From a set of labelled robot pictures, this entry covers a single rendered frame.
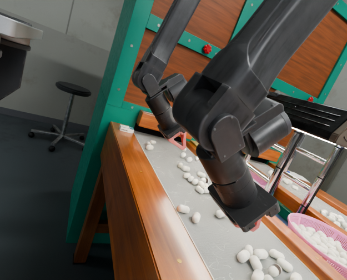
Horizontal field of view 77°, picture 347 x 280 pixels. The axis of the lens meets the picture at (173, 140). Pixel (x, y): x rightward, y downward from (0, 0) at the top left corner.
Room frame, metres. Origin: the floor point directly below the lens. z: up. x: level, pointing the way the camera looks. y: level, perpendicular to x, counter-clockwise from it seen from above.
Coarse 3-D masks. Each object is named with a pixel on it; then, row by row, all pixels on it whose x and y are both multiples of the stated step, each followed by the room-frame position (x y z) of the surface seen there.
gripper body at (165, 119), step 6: (168, 108) 0.62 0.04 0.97; (162, 114) 0.61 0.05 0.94; (168, 114) 0.62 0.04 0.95; (162, 120) 0.62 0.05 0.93; (168, 120) 0.62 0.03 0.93; (174, 120) 0.63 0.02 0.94; (162, 126) 0.63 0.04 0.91; (168, 126) 0.63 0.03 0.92; (174, 126) 0.63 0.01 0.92; (168, 132) 0.62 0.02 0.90; (174, 132) 0.61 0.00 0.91; (168, 138) 0.61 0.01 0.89
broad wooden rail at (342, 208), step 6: (270, 162) 1.50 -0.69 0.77; (300, 180) 1.30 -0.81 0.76; (300, 186) 1.25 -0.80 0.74; (318, 192) 1.17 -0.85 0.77; (324, 192) 1.23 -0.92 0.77; (324, 198) 1.12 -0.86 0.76; (330, 198) 1.14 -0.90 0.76; (330, 204) 1.09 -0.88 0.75; (336, 204) 1.07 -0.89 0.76; (342, 204) 1.11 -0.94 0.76; (342, 210) 1.04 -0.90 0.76
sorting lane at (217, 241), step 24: (144, 144) 0.93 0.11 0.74; (168, 144) 1.07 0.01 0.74; (168, 168) 0.77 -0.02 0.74; (192, 168) 0.86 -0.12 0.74; (168, 192) 0.59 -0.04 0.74; (192, 192) 0.65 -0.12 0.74; (192, 216) 0.51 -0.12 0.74; (216, 216) 0.56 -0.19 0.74; (192, 240) 0.42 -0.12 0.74; (216, 240) 0.45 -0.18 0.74; (240, 240) 0.49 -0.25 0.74; (264, 240) 0.53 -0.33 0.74; (216, 264) 0.37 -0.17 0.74; (240, 264) 0.40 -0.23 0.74; (264, 264) 0.43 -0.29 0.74
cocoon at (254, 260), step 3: (249, 258) 0.42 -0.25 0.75; (252, 258) 0.41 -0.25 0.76; (255, 258) 0.41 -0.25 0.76; (258, 258) 0.42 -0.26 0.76; (252, 261) 0.41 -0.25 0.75; (255, 261) 0.40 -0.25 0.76; (258, 261) 0.40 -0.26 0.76; (252, 264) 0.40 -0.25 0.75; (255, 264) 0.40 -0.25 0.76; (258, 264) 0.40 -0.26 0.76; (252, 267) 0.40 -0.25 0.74; (255, 267) 0.39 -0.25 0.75; (258, 267) 0.39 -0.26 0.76; (261, 267) 0.40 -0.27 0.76
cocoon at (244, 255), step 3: (240, 252) 0.41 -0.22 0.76; (243, 252) 0.42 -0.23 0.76; (246, 252) 0.42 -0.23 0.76; (237, 255) 0.41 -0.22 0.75; (240, 255) 0.41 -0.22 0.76; (243, 255) 0.41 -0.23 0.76; (246, 255) 0.41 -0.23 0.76; (249, 255) 0.42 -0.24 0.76; (240, 258) 0.40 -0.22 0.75; (243, 258) 0.40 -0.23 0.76; (246, 258) 0.41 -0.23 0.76; (240, 261) 0.40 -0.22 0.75; (243, 261) 0.40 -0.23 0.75
